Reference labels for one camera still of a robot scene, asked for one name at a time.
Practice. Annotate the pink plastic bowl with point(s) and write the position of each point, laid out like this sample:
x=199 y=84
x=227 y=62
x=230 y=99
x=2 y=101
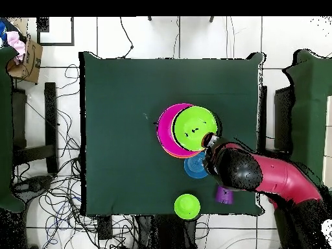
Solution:
x=166 y=129

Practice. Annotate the blue plastic bowl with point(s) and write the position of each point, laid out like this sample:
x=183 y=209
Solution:
x=193 y=168

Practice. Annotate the white panel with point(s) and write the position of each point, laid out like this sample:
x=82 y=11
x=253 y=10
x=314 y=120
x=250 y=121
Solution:
x=329 y=142

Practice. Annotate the black power strip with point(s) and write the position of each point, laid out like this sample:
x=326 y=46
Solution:
x=105 y=228

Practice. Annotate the black square frame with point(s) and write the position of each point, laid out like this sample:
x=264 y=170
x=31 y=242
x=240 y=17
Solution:
x=55 y=44

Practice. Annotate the blue fabric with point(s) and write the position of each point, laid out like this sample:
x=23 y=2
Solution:
x=2 y=28

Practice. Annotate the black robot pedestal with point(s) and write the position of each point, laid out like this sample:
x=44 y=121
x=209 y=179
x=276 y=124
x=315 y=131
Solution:
x=166 y=233

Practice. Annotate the large green plastic bowl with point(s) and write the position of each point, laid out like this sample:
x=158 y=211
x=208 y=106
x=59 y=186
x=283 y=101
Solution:
x=192 y=122

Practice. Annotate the black floor stand base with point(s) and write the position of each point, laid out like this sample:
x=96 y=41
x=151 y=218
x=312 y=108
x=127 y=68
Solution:
x=33 y=182

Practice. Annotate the pink cloth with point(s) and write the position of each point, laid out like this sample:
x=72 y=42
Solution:
x=15 y=42

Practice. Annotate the small green plastic bowl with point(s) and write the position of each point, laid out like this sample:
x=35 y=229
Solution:
x=187 y=207

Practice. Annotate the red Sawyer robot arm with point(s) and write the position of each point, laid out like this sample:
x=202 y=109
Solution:
x=280 y=179

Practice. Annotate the black leg frame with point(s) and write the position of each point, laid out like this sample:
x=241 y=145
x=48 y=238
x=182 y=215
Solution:
x=50 y=116

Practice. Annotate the purple plastic cup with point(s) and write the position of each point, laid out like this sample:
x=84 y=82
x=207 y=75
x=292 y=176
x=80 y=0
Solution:
x=224 y=197

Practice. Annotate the dark green tablecloth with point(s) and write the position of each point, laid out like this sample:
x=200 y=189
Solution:
x=116 y=85

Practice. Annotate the orange plastic bowl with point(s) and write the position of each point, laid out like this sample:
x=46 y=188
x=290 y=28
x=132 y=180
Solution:
x=179 y=156

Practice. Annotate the cardboard box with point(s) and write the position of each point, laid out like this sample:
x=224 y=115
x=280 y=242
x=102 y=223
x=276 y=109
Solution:
x=31 y=64

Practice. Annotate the green covered side table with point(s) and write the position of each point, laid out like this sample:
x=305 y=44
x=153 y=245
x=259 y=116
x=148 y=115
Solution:
x=5 y=129
x=311 y=103

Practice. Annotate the black side frame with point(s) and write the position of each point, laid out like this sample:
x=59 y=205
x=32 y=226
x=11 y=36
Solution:
x=282 y=116

